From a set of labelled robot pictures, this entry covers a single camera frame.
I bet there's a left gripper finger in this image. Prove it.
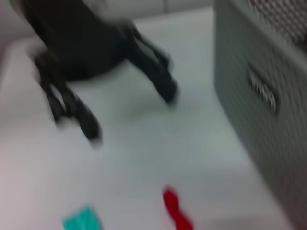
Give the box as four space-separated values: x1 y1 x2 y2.
33 51 103 144
128 23 179 105

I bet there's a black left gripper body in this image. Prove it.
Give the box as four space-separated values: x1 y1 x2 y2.
23 0 136 81

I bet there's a grey-green perforated storage bin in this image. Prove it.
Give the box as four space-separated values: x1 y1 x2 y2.
214 0 307 230

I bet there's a teal ridged block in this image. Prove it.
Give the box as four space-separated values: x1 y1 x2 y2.
61 205 103 230

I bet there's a dark red curved block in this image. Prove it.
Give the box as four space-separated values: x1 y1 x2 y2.
162 185 194 230

